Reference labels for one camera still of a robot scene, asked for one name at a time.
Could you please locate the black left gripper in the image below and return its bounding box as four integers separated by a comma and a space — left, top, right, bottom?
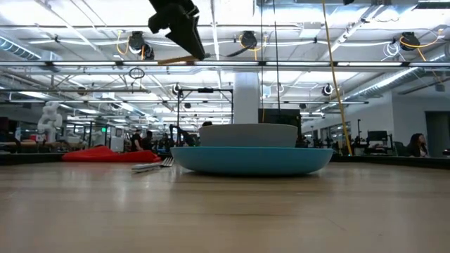
148, 0, 207, 60

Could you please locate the yellow-handled metal spoon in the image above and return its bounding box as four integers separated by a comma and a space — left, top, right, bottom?
157, 44, 255, 67

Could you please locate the grey-white bowl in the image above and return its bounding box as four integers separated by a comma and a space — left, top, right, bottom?
198, 123, 299, 149

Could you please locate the white-handled metal fork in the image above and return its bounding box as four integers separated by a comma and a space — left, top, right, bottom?
131, 156, 175, 174

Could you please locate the blue plate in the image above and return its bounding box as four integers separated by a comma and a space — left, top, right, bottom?
169, 146, 335, 177

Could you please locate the white building column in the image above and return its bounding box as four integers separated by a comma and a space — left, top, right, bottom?
233, 72, 262, 125

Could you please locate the white machine cabinet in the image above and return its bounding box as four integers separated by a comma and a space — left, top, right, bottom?
109, 126, 125, 153

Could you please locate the dark panel screen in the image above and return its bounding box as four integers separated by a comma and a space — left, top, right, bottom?
258, 108, 303, 148

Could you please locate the black computer monitor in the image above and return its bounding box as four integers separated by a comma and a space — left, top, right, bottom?
366, 130, 389, 143

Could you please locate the red cloth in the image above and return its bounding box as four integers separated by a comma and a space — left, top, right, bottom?
62, 145, 162, 164

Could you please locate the white robot figure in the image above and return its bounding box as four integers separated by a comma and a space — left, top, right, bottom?
36, 100, 64, 143

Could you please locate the black station frame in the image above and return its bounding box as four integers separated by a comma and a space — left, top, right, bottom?
176, 87, 234, 138

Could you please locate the yellow hanging cable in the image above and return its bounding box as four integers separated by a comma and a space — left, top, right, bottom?
321, 0, 354, 157

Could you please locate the black hanging cable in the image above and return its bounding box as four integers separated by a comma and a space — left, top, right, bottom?
272, 0, 282, 112
259, 0, 264, 124

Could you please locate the silver ceiling duct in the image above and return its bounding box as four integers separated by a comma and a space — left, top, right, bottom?
0, 34, 44, 62
346, 45, 450, 101

